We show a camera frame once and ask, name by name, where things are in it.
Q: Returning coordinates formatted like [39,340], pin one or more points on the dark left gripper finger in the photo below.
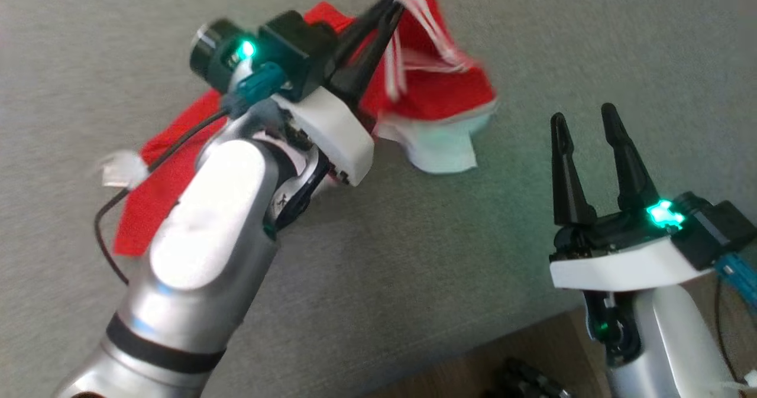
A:
[364,28]
[369,61]

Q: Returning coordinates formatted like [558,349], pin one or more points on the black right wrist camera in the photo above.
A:
[718,229]

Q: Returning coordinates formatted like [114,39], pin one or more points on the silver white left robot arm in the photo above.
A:
[201,220]

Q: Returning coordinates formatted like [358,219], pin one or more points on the dark robot base part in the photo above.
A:
[526,380]

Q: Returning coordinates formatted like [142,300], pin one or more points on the red white basketball jersey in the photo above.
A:
[437,90]

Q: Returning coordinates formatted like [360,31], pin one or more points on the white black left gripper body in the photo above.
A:
[337,135]

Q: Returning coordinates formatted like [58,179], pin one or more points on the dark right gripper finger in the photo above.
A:
[630,161]
[568,179]

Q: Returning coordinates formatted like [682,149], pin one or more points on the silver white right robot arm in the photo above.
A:
[668,350]

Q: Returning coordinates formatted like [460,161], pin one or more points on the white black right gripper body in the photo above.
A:
[621,265]

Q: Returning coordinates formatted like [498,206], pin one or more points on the grey fabric sofa seat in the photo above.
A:
[532,43]

